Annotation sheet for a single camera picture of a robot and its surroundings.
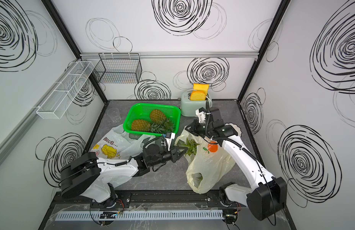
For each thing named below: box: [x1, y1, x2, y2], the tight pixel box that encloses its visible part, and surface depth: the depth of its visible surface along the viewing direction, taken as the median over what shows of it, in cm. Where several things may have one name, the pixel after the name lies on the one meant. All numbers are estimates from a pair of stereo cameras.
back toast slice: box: [192, 82, 210, 96], surface depth 102 cm
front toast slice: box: [189, 90, 206, 101], surface depth 98 cm
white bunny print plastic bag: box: [90, 123, 157, 160], surface depth 92 cm
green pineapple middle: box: [149, 109, 176, 133], surface depth 101 cm
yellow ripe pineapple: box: [179, 137, 201, 156], surface depth 73 cm
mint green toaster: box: [180, 91, 212, 117], surface depth 102 cm
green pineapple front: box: [131, 119, 166, 134], surface depth 96 cm
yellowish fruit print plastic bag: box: [174, 126, 236, 195], surface depth 74 cm
